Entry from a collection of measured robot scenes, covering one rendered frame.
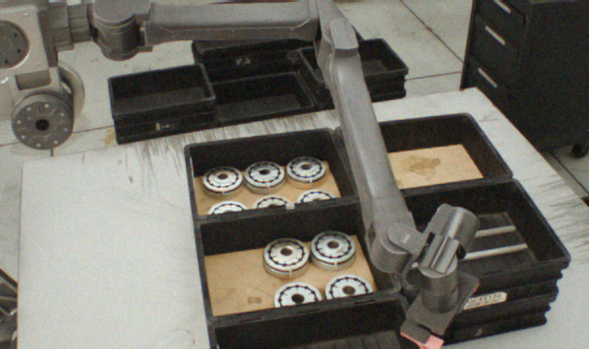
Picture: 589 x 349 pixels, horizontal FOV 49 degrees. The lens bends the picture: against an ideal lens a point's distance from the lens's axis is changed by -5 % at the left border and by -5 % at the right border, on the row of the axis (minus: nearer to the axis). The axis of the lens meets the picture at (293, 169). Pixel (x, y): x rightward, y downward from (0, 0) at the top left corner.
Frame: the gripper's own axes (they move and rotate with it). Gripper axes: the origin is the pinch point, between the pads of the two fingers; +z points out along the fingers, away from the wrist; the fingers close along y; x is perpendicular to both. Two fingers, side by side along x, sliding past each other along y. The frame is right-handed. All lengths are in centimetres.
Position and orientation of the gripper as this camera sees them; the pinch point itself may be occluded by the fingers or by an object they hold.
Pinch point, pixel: (441, 326)
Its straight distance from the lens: 115.4
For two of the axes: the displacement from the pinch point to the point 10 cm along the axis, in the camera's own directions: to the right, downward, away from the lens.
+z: 2.1, 6.6, 7.3
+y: 5.8, -6.8, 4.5
